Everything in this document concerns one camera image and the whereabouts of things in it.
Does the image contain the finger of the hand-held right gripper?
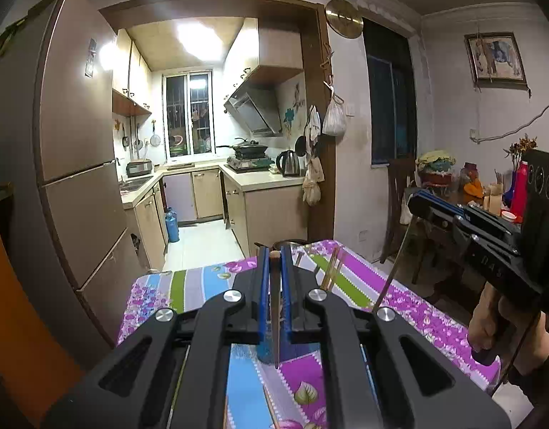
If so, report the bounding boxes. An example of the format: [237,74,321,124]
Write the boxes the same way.
[418,190,523,238]
[407,193,481,257]

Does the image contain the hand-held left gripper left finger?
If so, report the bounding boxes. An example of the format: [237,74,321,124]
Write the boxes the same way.
[42,247,270,429]

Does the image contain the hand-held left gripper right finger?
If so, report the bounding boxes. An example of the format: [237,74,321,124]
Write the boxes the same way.
[281,246,512,429]

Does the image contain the blue utensil box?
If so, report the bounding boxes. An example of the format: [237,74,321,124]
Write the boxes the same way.
[256,319,322,365]

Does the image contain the person's right forearm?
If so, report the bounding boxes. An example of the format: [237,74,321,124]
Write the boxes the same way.
[492,334,549,429]

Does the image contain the person's right hand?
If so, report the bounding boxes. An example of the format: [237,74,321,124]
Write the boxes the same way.
[468,283,547,367]

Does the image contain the beige box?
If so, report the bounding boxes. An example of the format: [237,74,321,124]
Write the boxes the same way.
[488,170,508,216]

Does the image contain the dark wooden sideboard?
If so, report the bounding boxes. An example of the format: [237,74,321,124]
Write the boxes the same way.
[403,184,523,307]

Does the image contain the dark wooden chair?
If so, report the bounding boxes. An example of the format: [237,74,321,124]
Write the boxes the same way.
[380,156,437,287]

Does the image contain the glass jar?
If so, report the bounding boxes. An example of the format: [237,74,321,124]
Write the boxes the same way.
[459,162,484,198]

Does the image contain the red thermos flask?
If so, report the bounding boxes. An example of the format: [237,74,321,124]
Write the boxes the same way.
[509,160,531,223]

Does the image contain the dark round stool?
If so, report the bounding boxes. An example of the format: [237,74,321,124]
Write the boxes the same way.
[273,238,309,252]

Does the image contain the dried yellow flowers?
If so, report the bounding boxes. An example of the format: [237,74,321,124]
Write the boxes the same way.
[502,133,538,176]

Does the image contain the lower kitchen cabinets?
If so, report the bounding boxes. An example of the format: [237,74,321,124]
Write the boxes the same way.
[119,163,310,270]

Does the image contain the kitchen cabinets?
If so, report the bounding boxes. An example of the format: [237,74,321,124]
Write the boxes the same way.
[119,163,310,270]
[112,28,154,118]

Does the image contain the colourful floral striped tablecloth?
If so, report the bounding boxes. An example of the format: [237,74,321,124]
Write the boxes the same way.
[116,239,501,429]

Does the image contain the beige cloth bag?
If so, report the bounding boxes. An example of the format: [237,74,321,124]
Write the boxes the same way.
[302,156,325,207]

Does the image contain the dark room window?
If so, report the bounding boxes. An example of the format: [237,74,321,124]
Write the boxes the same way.
[362,19,421,167]

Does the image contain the steel electric kettle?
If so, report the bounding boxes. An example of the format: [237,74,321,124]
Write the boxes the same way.
[275,149,302,178]

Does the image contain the gas stove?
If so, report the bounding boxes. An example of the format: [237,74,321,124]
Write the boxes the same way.
[225,155,275,174]

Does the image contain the white plastic bag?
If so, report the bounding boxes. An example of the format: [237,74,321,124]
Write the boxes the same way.
[322,93,348,137]

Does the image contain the hanging white towel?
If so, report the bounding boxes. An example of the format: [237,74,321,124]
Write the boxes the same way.
[304,104,322,144]

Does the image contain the black wok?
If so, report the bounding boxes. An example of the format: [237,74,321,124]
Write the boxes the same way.
[216,138,270,157]

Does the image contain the framed elephant picture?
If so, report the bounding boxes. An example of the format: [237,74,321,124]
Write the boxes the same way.
[464,31,528,87]

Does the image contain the steel range hood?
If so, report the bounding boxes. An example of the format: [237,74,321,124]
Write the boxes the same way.
[223,82,285,138]

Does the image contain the barred kitchen window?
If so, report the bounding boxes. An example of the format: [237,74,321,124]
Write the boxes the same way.
[162,70,214,160]

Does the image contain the orange wooden cabinet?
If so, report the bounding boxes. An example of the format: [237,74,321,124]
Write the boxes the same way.
[0,182,86,429]

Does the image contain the brown refrigerator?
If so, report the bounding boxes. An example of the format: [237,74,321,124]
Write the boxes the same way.
[0,0,146,350]

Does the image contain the upper kitchen cabinets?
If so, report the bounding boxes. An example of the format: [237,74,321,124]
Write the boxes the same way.
[112,28,154,118]

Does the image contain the ceiling light panel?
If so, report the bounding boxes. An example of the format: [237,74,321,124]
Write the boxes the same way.
[175,19,233,62]

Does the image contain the fridge magnet sticker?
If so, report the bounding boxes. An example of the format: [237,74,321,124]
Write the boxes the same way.
[85,38,98,78]

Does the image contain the dark green cloth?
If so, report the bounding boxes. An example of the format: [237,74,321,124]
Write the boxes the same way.
[0,15,32,58]

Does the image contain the white wall cable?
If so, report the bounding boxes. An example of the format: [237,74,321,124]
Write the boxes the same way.
[470,94,549,144]

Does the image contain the thin black cable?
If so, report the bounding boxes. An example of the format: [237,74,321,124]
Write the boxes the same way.
[491,313,544,396]

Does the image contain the round gold wall clock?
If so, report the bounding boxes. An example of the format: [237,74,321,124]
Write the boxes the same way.
[324,0,364,39]

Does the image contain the wall cabinet above hood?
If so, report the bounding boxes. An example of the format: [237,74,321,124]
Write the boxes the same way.
[257,17,305,84]

